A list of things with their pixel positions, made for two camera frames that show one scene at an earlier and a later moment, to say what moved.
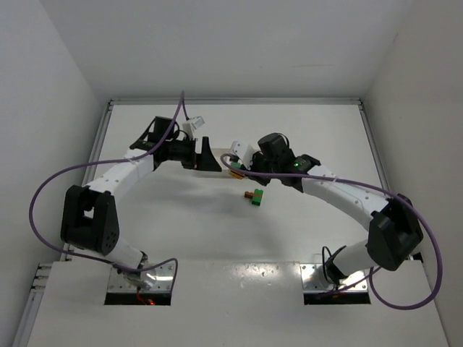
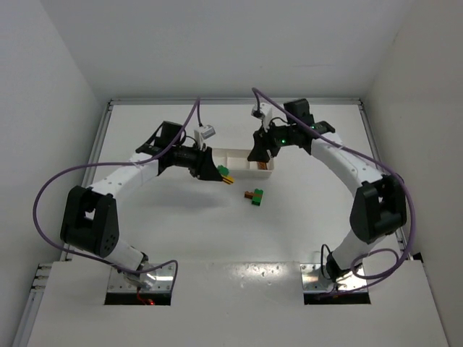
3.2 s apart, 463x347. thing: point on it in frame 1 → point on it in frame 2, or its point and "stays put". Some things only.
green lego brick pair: (257, 196) stays put
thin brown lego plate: (249, 195) stays put
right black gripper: (258, 166) → (264, 138)
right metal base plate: (313, 280) stays put
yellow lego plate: (235, 175) → (228, 179)
